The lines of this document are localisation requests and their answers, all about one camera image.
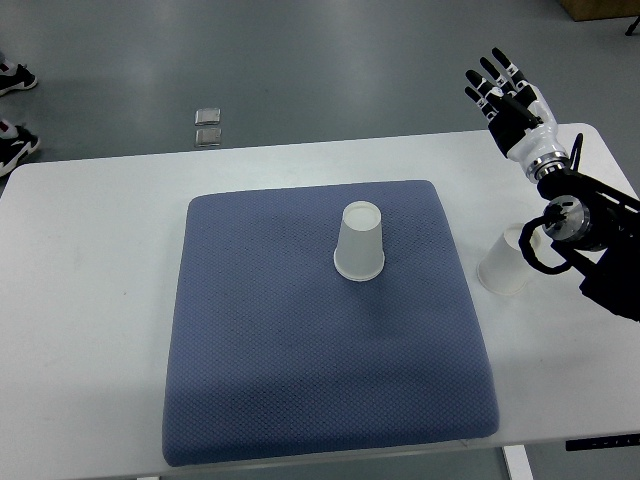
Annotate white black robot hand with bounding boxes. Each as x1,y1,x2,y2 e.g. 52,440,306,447
465,47,570,183

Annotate white paper cup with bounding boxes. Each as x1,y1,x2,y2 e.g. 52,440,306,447
333,201,385,282
476,223,539,296

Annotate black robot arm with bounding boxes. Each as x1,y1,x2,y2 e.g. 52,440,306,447
518,169,639,321

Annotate brown cardboard box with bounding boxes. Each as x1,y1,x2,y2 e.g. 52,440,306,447
560,0,639,22

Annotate black tripod foot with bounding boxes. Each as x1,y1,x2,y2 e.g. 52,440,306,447
625,17,640,36

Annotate lower metal floor plate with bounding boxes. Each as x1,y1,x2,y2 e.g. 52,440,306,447
195,127,222,148

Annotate metal floor plate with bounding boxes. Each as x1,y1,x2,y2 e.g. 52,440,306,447
195,127,222,148
194,107,221,126

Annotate upper metal floor plate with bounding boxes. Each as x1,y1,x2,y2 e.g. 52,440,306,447
194,107,221,126

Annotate black table control panel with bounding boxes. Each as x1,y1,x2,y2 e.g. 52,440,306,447
565,433,640,452

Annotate blue fabric cushion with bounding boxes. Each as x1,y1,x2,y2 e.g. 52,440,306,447
162,180,500,467

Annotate white table leg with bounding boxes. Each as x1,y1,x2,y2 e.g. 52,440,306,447
502,445,534,480

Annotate lower black white sneaker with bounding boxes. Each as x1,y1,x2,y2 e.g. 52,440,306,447
1,119,40,176

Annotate black white sneaker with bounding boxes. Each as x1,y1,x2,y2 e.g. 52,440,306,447
1,119,40,176
0,61,38,96

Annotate upper black white sneaker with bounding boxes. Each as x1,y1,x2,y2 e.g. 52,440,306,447
0,61,38,96

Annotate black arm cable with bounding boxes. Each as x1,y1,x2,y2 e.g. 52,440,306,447
517,132,586,275

